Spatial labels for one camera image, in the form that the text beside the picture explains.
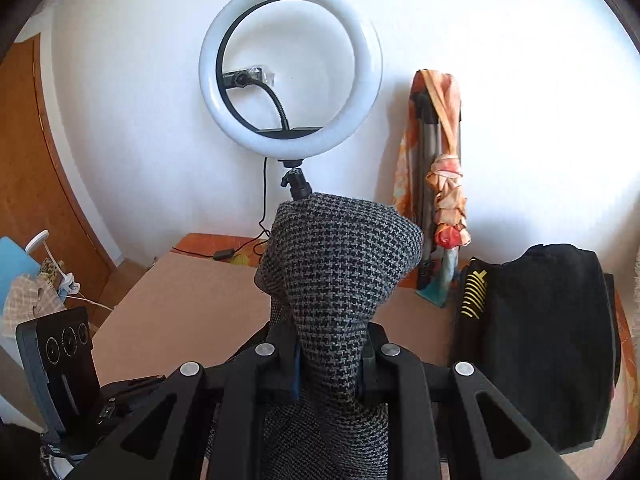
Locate orange patterned scarf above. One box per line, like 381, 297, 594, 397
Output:
392, 68, 473, 308

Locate wooden door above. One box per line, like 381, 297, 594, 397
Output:
0, 35, 122, 306

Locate beige checked cloth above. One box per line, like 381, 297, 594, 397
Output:
0, 257, 68, 336

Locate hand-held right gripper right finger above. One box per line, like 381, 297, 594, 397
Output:
357, 322, 581, 480

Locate black gooseneck phone holder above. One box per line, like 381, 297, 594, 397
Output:
222, 66, 323, 140

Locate grey houndstooth pants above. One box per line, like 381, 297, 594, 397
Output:
202, 192, 425, 480

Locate white clip lamp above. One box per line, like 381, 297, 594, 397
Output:
25, 230, 81, 297

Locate pink bed sheet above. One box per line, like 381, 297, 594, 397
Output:
92, 250, 471, 386

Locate black ring light cable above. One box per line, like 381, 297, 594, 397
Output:
172, 156, 275, 264

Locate black folded garment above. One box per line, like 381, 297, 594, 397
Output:
450, 243, 623, 453

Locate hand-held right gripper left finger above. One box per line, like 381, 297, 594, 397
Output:
65, 322, 302, 480

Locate dark garment with yellow print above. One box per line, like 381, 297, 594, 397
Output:
452, 256, 496, 361

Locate white lamp cable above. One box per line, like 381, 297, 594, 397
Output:
74, 291, 117, 312

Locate white ring light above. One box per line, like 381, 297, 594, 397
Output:
198, 0, 385, 155

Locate light blue chair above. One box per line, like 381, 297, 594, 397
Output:
0, 237, 40, 288

